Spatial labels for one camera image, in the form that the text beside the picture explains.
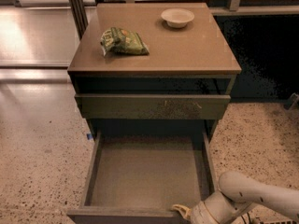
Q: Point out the green snack bag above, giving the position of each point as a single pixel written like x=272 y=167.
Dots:
x=122 y=41

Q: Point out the white bowl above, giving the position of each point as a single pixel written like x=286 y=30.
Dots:
x=177 y=17

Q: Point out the drawer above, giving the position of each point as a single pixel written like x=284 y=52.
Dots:
x=137 y=179
x=151 y=106

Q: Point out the brown drawer cabinet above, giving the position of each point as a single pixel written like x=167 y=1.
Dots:
x=194 y=60

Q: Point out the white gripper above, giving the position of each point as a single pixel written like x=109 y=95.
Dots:
x=198 y=215

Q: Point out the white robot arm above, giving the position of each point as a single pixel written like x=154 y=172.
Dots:
x=236 y=195

